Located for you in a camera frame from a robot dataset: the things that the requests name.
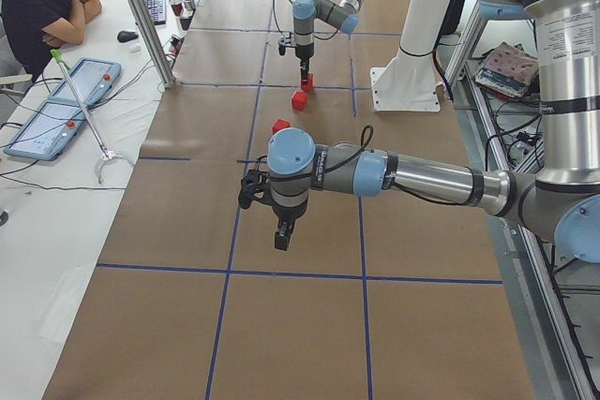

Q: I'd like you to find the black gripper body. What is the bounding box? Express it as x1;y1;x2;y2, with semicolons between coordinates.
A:
272;200;308;231
295;43;314;61

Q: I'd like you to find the red block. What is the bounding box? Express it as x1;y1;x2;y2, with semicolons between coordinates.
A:
272;119;292;134
300;73;314;93
291;91;308;111

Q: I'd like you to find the metal cup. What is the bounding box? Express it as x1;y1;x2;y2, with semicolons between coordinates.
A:
182;0;196;12

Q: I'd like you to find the black computer mouse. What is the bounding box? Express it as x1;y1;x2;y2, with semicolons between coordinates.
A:
116;30;139;43

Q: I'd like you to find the grabber reacher stick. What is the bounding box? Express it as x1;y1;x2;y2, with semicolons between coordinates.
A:
51;50;135;185

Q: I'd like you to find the stack of books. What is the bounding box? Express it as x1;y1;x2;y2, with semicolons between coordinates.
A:
474;41;539;99

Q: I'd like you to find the far teach pendant tablet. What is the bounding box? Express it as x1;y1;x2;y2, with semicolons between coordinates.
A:
48;58;122;107

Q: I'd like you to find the teach pendant tablet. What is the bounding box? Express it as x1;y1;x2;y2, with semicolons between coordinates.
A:
4;100;84;161
48;58;122;107

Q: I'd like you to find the near teach pendant tablet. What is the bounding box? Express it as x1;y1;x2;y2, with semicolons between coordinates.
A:
4;100;84;161

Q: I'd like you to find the seated person black shirt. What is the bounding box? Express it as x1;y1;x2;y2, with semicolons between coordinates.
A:
1;0;102;79

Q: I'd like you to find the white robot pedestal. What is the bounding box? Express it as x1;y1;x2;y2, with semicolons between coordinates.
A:
370;0;450;112

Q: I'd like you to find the aluminium frame post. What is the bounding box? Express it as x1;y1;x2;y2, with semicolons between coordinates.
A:
127;0;175;88

